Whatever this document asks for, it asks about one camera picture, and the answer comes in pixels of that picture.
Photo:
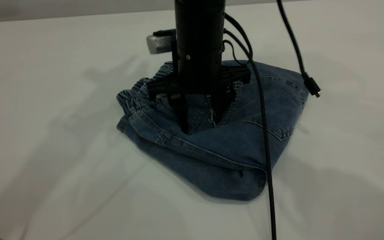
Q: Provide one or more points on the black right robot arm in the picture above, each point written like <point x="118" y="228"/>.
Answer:
<point x="198" y="26"/>

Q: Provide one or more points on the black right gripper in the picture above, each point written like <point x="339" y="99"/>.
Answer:
<point x="198" y="76"/>

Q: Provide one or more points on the blue denim pants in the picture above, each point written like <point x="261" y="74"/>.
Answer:
<point x="232" y="150"/>

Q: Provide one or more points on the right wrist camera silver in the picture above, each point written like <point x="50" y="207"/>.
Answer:
<point x="158" y="43"/>

